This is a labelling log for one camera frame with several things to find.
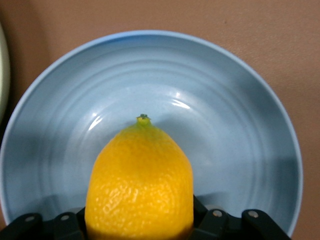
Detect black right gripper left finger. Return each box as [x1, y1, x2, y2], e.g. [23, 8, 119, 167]
[0, 206, 87, 240]

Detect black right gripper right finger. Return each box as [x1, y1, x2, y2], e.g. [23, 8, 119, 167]
[192, 194, 292, 240]

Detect yellow lemon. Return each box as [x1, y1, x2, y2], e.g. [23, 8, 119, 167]
[84, 113, 195, 240]

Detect blue plate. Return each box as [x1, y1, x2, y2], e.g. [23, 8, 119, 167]
[0, 30, 304, 238]

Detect pale green plate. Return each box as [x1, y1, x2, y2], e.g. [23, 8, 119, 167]
[0, 21, 11, 122]

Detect brown table cover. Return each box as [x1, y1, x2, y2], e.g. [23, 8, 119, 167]
[0, 0, 320, 240]

